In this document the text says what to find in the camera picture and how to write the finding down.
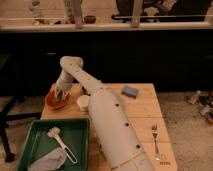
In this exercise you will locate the brown bowl on ledge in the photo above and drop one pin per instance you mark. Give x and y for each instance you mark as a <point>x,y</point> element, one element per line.
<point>90,19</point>

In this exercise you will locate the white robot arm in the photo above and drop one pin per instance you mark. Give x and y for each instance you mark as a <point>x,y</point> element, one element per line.
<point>119,141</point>

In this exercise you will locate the blue sponge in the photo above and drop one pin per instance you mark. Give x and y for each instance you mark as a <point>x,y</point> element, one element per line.
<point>130,91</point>

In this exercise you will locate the wooden table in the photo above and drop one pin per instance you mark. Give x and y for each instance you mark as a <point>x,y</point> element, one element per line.
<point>143,112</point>

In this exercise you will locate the red bowl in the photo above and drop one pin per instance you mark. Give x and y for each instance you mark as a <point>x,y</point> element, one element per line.
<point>50,100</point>

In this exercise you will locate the grey cloth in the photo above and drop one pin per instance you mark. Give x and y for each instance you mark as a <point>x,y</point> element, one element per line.
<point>50,162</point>

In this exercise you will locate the white dish brush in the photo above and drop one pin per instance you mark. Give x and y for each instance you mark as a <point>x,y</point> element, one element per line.
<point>55,133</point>

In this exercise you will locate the silver fork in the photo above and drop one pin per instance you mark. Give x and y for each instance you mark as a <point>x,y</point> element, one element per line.
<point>155,134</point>

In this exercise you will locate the green pepper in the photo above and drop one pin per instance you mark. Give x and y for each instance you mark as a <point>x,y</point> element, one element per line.
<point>59,96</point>

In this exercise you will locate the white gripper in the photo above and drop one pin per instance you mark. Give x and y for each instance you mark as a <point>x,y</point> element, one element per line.
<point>63,84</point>

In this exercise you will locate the green plastic tray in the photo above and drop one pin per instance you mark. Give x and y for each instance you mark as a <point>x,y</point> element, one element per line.
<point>73,132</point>

